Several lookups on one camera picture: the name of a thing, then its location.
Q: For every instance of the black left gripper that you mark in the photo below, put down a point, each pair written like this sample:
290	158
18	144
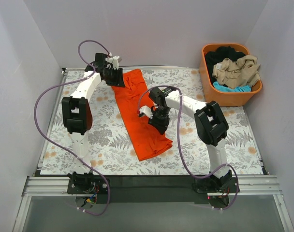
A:
115	79

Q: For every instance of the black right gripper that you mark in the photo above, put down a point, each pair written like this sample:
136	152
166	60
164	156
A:
159	122

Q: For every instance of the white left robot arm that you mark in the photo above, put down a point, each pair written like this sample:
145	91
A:
77	116

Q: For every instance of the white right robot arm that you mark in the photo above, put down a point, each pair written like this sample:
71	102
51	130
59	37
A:
211	127

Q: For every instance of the orange plastic laundry basket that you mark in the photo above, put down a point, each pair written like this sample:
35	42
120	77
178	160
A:
224	95

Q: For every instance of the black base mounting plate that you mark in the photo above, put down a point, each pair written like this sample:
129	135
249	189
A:
151	189

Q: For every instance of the black t shirt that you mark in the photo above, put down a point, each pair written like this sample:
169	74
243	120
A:
214	57

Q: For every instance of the beige t shirt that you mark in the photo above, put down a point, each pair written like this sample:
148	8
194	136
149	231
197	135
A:
240	73

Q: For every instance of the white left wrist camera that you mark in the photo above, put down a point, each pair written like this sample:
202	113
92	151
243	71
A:
113	62

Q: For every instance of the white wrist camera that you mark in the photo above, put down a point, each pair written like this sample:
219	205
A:
113	62
145	111

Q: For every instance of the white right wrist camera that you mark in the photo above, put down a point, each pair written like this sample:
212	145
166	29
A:
145	111

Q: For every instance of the aluminium frame rail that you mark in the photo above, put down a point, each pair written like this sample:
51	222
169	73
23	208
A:
154	204

